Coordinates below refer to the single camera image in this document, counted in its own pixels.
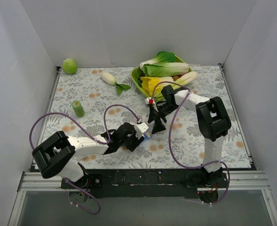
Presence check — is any green pill bottle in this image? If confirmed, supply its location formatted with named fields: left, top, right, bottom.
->
left=71, top=100, right=85, bottom=118

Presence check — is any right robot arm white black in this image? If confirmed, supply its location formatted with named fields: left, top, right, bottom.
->
left=145, top=85, right=231, bottom=187

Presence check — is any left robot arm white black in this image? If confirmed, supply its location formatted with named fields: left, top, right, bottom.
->
left=32, top=122, right=149, bottom=188

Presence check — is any yellow napa cabbage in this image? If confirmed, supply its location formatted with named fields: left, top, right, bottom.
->
left=140, top=77, right=174, bottom=99

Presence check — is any green celery stalk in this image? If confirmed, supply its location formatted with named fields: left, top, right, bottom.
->
left=152, top=71, right=198, bottom=99

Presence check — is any green bok choy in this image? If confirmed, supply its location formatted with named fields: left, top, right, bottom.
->
left=139, top=51, right=190, bottom=77

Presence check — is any green plastic basket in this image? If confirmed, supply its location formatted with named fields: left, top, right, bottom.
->
left=131, top=51, right=198, bottom=100

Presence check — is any white radish with leaves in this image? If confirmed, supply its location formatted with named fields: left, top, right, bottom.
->
left=101, top=72, right=131, bottom=95

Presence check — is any green round cabbage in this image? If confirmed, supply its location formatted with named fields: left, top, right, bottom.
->
left=62, top=58, right=77, bottom=74

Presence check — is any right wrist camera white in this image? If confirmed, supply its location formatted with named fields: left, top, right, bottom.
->
left=145, top=97, right=158, bottom=112

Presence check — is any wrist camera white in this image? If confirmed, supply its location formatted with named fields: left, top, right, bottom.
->
left=145, top=97, right=158, bottom=112
left=134, top=122, right=149, bottom=138

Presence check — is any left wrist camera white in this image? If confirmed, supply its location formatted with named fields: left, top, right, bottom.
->
left=134, top=122, right=149, bottom=138

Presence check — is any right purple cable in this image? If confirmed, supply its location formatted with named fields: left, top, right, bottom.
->
left=151, top=81, right=230, bottom=204

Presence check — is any purple cable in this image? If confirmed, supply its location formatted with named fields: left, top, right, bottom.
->
left=151, top=81, right=230, bottom=204
left=29, top=104, right=141, bottom=215

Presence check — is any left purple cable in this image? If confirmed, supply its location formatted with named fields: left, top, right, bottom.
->
left=29, top=104, right=141, bottom=215

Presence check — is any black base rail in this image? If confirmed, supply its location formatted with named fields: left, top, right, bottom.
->
left=60, top=168, right=223, bottom=198

